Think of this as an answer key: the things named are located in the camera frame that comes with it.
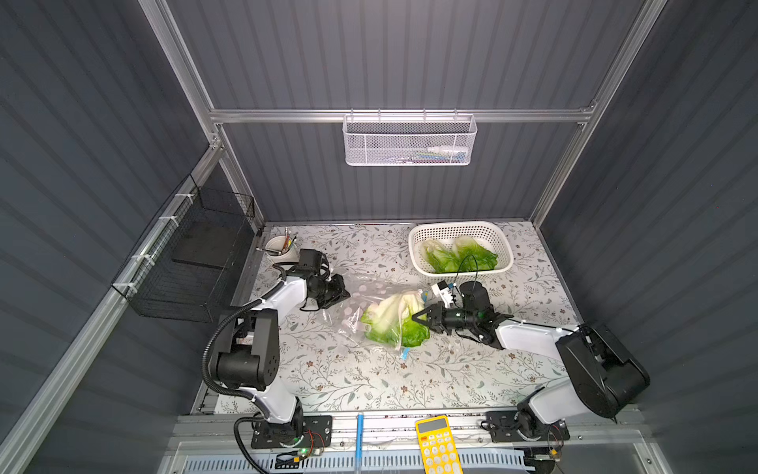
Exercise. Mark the clear zip-top bag pink seal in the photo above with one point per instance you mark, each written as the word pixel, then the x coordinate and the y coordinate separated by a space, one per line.
pixel 367 308

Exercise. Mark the black wire mesh basket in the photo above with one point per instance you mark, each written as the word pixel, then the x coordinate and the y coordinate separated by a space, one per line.
pixel 189 267

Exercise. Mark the chinese cabbage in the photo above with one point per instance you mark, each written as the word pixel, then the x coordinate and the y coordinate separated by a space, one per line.
pixel 472 256
pixel 439 257
pixel 390 323

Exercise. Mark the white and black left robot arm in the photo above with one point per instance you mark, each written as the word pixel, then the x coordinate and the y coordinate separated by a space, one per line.
pixel 242 357

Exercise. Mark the white wire wall basket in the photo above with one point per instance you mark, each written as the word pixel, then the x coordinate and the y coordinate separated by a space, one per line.
pixel 420 141

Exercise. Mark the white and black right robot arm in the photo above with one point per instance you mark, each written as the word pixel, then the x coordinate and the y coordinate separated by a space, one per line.
pixel 602 376

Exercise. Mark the white cup pen holder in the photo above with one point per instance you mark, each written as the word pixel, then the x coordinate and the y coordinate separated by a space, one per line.
pixel 281 248

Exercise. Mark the yellow calculator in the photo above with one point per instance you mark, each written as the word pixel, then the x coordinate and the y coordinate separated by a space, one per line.
pixel 437 446

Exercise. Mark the white slotted cable duct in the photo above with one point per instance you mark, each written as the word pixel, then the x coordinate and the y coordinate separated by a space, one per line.
pixel 402 461

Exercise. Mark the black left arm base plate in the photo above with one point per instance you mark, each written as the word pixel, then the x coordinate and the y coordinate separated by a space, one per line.
pixel 308 432

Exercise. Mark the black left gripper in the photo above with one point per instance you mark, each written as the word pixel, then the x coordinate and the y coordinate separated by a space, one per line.
pixel 331 289

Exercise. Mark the white perforated plastic basket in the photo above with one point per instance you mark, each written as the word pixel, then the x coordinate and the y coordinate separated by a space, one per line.
pixel 485 233

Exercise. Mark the blue pen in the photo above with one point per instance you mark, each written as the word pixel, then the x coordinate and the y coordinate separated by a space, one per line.
pixel 359 441

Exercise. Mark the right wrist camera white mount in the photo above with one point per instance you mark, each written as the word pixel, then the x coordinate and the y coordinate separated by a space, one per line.
pixel 445 293

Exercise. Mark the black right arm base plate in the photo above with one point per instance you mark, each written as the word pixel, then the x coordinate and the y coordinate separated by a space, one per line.
pixel 520 426

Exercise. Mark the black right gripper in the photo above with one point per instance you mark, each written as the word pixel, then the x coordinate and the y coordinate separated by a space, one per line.
pixel 439 318

